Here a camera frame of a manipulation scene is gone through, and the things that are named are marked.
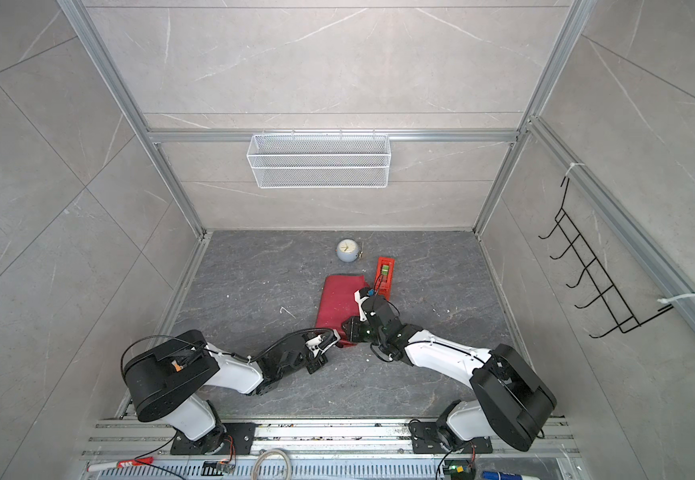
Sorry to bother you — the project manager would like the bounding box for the dark red wrapping paper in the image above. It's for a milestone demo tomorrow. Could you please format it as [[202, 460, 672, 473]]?
[[316, 275, 367, 347]]

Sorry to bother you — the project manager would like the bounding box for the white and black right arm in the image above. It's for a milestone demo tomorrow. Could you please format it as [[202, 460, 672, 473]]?
[[342, 315, 557, 452]]

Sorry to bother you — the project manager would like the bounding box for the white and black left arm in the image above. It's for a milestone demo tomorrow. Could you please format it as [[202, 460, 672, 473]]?
[[120, 328, 341, 455]]

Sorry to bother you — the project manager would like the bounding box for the red tape dispenser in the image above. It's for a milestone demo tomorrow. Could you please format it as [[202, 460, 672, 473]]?
[[373, 257, 395, 300]]

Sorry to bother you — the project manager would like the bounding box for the small round white clock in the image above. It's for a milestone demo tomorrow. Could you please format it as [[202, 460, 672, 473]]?
[[337, 238, 361, 263]]

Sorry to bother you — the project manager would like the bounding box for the blue and white marker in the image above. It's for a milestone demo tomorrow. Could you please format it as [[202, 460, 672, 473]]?
[[481, 471, 539, 480]]

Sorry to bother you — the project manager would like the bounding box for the red and white marker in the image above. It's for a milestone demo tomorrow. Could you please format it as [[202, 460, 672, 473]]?
[[86, 457, 154, 473]]

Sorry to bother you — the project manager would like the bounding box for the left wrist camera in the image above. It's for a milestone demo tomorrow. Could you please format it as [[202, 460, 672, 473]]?
[[306, 329, 341, 357]]

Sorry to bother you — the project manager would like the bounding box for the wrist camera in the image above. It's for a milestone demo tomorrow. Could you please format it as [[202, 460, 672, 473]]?
[[306, 329, 341, 357], [353, 288, 399, 322]]

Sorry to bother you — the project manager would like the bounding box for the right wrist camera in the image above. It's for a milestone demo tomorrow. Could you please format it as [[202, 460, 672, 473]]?
[[353, 288, 399, 322]]

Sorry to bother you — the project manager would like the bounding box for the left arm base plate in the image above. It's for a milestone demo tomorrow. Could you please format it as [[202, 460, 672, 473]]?
[[170, 423, 257, 456]]

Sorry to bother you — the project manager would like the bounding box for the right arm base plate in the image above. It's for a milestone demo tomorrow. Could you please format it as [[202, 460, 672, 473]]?
[[407, 419, 493, 455]]

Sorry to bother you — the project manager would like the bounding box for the coiled grey cable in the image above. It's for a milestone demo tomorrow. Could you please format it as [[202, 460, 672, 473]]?
[[254, 447, 293, 480]]

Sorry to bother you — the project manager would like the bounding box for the white wire mesh basket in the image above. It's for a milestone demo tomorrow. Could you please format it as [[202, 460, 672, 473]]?
[[247, 133, 391, 189]]

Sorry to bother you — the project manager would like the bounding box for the aluminium front rail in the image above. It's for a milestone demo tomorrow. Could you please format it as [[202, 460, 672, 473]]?
[[80, 417, 589, 479]]

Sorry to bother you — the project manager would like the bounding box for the black wire hook rack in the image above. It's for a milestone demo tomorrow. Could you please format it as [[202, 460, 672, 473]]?
[[537, 177, 675, 339]]

